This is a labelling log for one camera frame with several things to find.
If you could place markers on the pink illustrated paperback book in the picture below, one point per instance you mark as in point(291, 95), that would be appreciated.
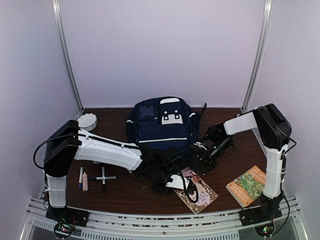
point(199, 194)

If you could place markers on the white marker blue cap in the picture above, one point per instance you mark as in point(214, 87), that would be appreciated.
point(80, 179)

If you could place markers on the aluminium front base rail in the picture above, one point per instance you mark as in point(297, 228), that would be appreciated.
point(218, 225)

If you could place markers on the pink white correction stick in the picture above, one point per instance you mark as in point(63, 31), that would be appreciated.
point(85, 186)

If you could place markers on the black white marker vertical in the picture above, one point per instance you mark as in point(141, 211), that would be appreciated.
point(103, 181)

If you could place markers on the aluminium corner post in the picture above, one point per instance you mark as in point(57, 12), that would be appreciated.
point(65, 53)
point(261, 48)

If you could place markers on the aluminium right corner post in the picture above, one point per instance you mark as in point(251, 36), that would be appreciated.
point(261, 48)

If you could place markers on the navy blue student backpack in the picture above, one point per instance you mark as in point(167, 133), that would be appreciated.
point(164, 122)

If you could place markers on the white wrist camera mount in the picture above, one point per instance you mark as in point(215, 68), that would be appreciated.
point(177, 182)
point(201, 145)

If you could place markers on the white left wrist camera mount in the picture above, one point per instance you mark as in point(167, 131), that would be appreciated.
point(177, 182)

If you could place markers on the white scalloped ceramic dish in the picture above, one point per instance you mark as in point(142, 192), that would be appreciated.
point(87, 121)

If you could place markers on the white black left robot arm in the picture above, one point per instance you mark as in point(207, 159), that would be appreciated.
point(70, 143)

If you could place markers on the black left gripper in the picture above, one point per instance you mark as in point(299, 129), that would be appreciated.
point(155, 187)

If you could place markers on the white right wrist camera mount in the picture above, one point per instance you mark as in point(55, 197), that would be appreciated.
point(201, 145)

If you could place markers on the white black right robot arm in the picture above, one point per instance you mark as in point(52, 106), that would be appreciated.
point(274, 131)

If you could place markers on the orange green treehouse book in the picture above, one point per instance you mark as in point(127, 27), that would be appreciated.
point(248, 187)

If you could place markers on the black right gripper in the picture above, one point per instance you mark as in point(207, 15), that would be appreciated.
point(203, 155)

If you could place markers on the blue white marker horizontal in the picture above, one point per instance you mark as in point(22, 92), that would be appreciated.
point(100, 178)

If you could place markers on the aluminium left corner post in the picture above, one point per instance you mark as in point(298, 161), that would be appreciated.
point(65, 53)

